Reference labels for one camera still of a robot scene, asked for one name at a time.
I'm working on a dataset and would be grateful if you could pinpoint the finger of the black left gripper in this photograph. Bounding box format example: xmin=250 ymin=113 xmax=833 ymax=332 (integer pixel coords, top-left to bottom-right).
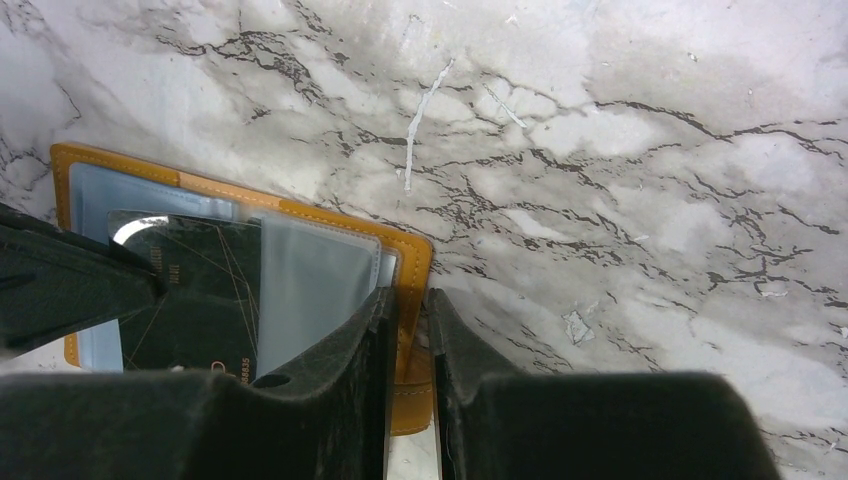
xmin=1 ymin=204 xmax=166 ymax=353

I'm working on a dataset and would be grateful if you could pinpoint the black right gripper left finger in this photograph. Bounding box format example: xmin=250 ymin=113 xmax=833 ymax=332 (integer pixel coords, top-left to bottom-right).
xmin=1 ymin=288 xmax=398 ymax=479

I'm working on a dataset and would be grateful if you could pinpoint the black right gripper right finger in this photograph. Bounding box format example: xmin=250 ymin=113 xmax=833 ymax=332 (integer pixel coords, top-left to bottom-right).
xmin=427 ymin=289 xmax=779 ymax=479

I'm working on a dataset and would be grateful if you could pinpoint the yellow leather card holder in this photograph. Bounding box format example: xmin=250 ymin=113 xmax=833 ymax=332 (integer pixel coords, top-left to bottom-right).
xmin=50 ymin=143 xmax=433 ymax=436

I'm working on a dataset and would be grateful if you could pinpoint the black credit card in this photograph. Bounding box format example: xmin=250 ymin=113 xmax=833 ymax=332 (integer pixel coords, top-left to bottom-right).
xmin=108 ymin=210 xmax=261 ymax=384

